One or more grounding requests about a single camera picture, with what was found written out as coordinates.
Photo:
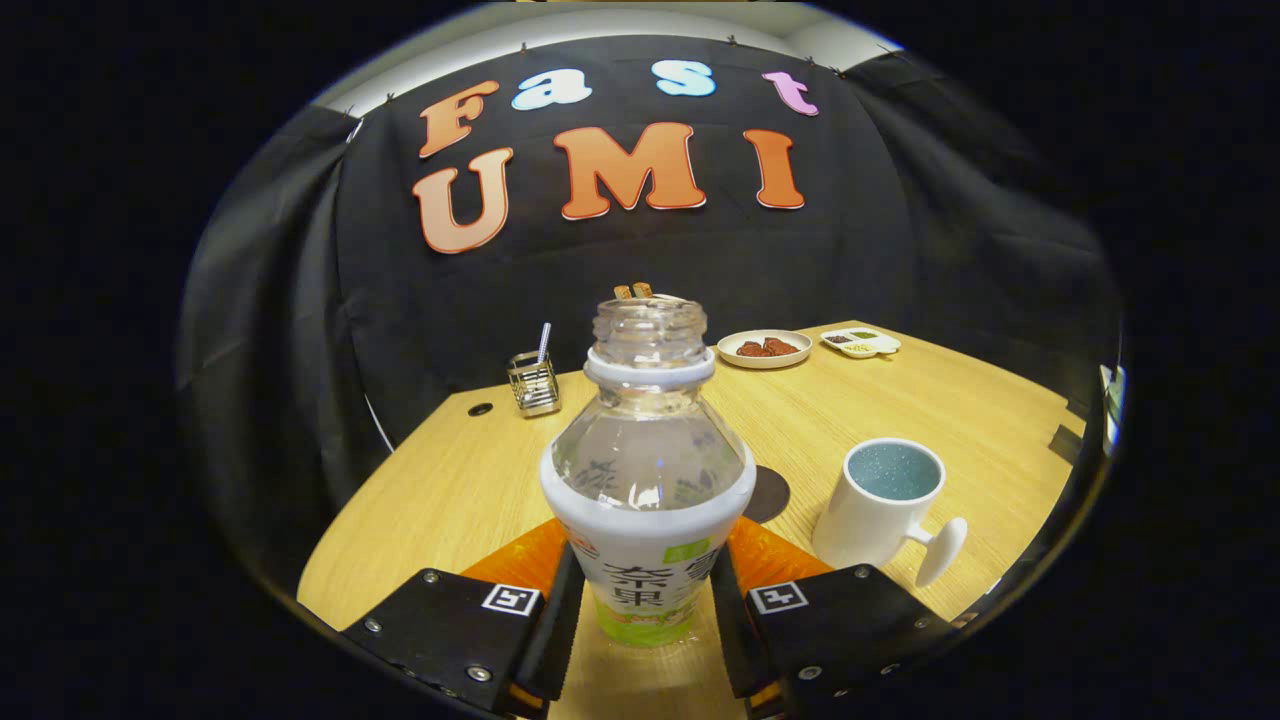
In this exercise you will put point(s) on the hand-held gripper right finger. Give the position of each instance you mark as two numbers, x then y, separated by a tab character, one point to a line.
730	640

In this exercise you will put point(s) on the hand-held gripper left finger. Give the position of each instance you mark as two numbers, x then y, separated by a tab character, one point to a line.
560	630

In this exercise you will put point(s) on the clear plastic juice bottle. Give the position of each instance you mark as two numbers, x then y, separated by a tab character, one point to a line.
650	520

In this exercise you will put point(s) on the dark round coaster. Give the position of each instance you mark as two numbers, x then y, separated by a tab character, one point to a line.
772	495

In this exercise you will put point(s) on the white cup with blue inside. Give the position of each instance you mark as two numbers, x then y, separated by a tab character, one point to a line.
860	520

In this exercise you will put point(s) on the wooden table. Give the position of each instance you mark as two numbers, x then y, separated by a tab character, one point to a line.
450	500

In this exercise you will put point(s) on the round white plate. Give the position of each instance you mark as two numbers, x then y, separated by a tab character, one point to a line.
765	360

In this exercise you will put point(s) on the striped drinking straw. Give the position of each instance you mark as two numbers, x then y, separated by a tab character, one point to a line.
544	340

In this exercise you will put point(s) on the red-brown food pieces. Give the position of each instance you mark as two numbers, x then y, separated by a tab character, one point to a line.
768	348

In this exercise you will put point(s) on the white divided dish with seeds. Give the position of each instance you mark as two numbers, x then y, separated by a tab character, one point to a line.
860	342

